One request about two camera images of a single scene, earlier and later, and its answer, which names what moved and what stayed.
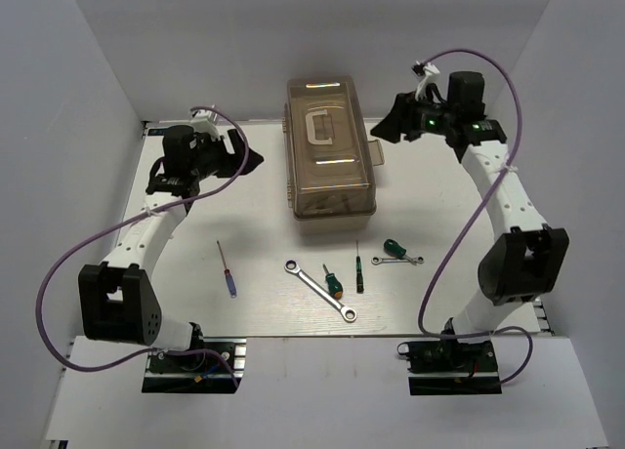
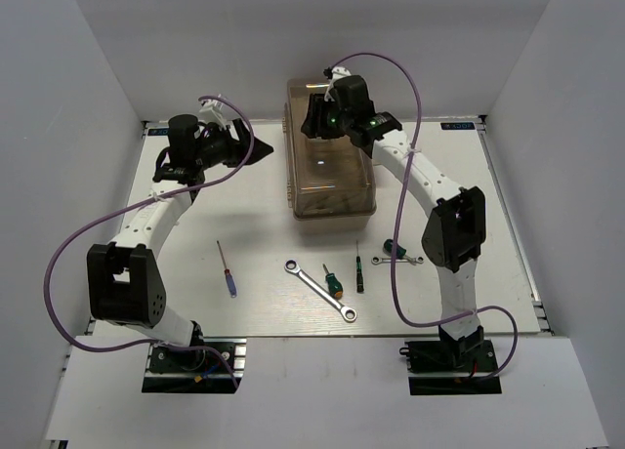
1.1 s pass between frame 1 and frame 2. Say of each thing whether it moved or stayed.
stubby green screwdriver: stayed
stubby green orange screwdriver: stayed
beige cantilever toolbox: stayed
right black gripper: moved
